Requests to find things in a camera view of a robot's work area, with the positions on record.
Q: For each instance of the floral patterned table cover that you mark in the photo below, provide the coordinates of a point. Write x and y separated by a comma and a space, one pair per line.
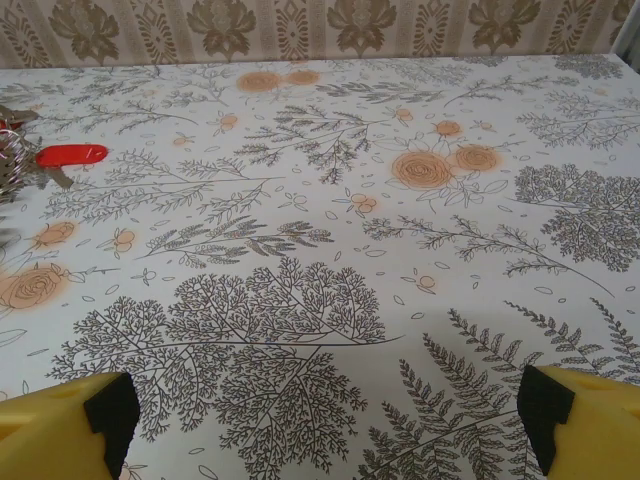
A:
320, 225

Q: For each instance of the red key tag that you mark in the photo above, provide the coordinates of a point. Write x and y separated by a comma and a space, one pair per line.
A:
70, 155

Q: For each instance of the aluminium corner post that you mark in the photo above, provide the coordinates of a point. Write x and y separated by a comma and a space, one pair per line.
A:
627, 25

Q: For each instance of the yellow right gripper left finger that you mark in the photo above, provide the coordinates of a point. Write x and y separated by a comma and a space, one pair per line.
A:
45, 425

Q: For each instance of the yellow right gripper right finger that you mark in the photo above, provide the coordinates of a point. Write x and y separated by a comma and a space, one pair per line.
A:
600, 425

